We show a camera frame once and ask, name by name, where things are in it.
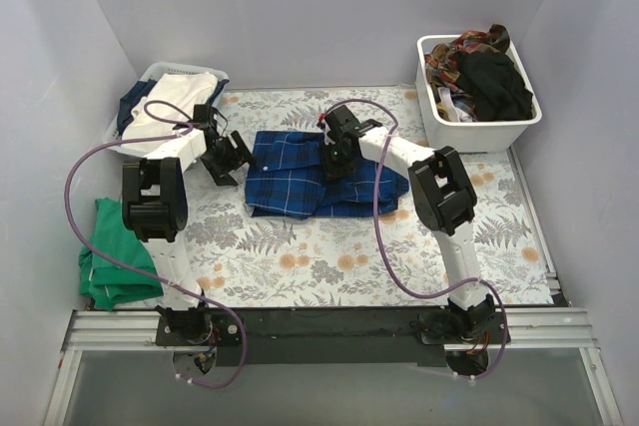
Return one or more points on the white slotted laundry basket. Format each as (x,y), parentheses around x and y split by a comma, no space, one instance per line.
(166,91)

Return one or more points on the aluminium rail frame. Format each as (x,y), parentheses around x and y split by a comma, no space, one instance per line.
(551,373)

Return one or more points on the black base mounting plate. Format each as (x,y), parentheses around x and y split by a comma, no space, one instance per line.
(381,335)

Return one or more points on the brown plaid crumpled shirt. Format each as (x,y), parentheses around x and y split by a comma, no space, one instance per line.
(442,63)

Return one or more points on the folded white shirt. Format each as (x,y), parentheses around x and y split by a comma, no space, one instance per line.
(165,97)

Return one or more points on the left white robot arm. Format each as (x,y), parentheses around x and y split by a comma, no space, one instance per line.
(155,209)

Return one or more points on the folded navy shirt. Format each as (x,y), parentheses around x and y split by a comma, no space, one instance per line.
(130,102)

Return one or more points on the blue plaid long sleeve shirt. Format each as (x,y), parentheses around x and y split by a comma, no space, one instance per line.
(287,179)

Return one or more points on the white plastic bin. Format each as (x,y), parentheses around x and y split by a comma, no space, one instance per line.
(479,137)

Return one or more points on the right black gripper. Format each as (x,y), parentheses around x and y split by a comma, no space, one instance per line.
(334,167)

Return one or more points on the folded green shirt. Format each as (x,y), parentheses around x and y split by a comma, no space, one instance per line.
(106,283)

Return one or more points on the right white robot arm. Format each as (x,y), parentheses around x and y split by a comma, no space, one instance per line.
(443,197)

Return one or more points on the white crumpled garment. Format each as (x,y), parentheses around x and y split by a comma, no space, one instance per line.
(453,112)

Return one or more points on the black crumpled shirt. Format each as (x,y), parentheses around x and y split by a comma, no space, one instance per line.
(495,87)

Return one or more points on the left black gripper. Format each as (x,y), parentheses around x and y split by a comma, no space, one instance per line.
(228,155)

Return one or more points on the floral patterned table mat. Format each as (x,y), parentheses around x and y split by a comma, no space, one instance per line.
(245,261)

